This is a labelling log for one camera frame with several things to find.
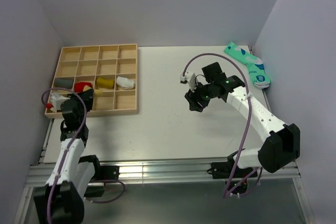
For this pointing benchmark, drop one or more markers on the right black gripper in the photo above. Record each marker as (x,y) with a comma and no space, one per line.
(193,97)

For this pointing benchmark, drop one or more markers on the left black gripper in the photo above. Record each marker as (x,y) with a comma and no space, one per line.
(87,96)

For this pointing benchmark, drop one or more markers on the mustard yellow sock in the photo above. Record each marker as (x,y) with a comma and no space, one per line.
(105,83)
(98,92)

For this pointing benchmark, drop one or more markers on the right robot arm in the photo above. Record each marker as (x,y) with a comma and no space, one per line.
(281,142)

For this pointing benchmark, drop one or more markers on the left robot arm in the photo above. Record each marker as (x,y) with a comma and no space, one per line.
(75,177)

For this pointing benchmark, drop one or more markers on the red rolled sock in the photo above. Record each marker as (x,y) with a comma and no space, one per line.
(82,86)

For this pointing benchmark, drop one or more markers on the mustard yellow rolled sock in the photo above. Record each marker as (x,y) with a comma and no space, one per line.
(105,83)

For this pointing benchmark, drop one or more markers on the grey rolled sock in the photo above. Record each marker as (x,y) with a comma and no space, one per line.
(63,83)

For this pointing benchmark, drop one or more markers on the wooden compartment tray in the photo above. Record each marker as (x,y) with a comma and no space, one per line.
(87,63)

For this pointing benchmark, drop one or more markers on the white rolled sock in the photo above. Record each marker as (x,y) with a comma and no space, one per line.
(125,83)

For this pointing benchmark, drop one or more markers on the teal patterned sock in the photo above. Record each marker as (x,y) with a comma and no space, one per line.
(255,66)

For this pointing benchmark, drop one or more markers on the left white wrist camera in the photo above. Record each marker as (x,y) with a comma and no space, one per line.
(56,100)

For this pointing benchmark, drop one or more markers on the aluminium mounting rail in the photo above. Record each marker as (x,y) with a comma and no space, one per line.
(157,172)

